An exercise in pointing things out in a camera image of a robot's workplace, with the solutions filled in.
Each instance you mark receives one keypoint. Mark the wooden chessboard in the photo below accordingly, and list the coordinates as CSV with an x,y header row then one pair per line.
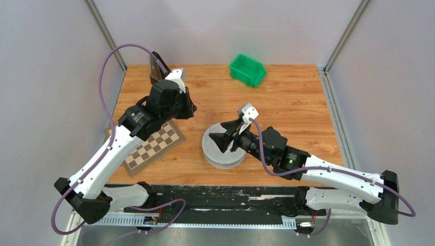
x,y
158,144

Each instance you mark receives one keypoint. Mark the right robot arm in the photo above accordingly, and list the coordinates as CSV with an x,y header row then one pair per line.
x,y
374,194

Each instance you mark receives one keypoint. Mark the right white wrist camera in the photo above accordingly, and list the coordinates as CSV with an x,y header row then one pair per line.
x,y
247,113

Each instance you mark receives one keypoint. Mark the black metronome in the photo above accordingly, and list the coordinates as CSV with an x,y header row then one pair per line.
x,y
158,68

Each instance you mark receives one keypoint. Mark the aluminium frame post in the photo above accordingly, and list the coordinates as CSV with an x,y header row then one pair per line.
x,y
98,19
356,17

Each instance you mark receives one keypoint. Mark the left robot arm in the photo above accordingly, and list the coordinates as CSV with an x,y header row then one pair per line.
x,y
86,191

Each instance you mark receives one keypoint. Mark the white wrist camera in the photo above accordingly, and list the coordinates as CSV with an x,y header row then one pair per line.
x,y
247,113
178,76

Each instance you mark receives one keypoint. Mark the grey perforated cable spool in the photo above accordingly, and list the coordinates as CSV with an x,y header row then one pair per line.
x,y
214,156

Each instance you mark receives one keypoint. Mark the left aluminium frame post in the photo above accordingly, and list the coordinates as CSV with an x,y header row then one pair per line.
x,y
98,19

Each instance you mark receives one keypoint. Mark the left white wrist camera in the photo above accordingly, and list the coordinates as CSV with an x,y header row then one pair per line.
x,y
178,76

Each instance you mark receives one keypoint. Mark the green plastic bin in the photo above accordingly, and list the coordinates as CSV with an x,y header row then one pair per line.
x,y
247,70

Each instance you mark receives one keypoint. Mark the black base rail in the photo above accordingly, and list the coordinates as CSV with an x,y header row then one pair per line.
x,y
226,203

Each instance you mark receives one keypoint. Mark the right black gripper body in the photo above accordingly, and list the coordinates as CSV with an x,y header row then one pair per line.
x,y
234,147

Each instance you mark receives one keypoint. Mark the white slotted cable duct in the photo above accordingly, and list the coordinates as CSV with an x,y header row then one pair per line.
x,y
145,221

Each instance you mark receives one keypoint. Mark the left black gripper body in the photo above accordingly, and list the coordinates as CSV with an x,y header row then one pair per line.
x,y
181,104

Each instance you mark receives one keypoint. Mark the right aluminium frame post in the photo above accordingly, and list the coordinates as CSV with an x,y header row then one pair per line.
x,y
356,17

